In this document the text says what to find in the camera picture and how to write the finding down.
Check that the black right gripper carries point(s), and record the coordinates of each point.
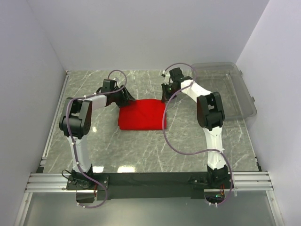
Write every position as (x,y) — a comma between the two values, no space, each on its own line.
(167,93)

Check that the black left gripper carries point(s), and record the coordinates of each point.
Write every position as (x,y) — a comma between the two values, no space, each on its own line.
(124,97)

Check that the red t shirt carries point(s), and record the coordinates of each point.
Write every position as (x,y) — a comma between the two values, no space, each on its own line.
(143,114)

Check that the clear plastic storage bin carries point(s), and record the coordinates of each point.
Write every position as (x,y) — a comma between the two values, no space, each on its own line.
(226,78)

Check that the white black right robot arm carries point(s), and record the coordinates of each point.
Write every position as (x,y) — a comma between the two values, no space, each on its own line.
(210,117)

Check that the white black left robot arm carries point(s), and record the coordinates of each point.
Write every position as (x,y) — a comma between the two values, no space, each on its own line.
(75,123)

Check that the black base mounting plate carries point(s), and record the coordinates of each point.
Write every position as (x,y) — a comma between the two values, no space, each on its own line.
(148,185)

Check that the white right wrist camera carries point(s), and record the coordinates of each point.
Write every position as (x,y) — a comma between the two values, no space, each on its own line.
(167,77)

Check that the aluminium front frame rail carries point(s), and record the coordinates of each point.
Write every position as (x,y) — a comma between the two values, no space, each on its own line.
(51,183)

